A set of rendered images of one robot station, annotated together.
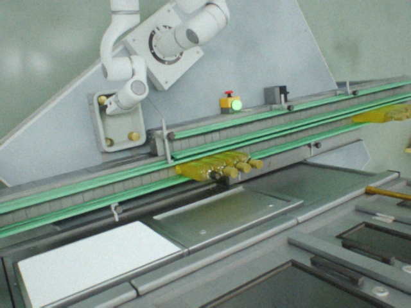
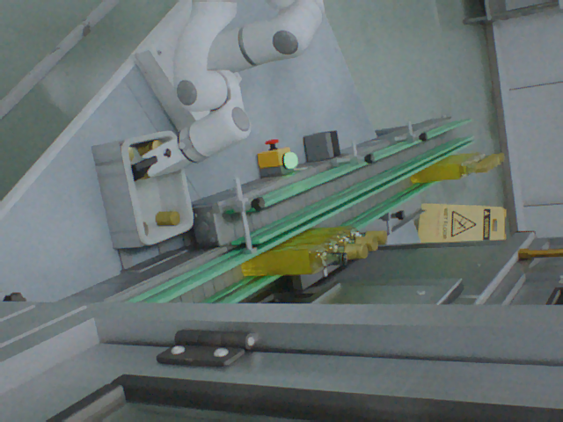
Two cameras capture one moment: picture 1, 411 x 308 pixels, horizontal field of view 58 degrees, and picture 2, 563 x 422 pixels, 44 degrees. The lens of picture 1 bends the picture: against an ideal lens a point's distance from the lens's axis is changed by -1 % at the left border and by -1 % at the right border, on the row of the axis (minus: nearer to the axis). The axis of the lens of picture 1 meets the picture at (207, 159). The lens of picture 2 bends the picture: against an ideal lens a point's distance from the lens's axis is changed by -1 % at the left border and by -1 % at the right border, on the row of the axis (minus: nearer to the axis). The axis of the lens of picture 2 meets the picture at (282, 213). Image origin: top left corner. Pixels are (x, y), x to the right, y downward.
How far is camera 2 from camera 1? 0.73 m
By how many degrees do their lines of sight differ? 26
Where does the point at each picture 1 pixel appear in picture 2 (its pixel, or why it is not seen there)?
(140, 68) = (236, 90)
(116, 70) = (211, 90)
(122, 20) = (221, 10)
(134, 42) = (160, 55)
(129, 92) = (231, 127)
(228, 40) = not seen: hidden behind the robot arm
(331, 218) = (513, 293)
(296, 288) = not seen: outside the picture
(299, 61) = (334, 95)
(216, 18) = (316, 17)
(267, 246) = not seen: hidden behind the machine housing
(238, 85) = (274, 132)
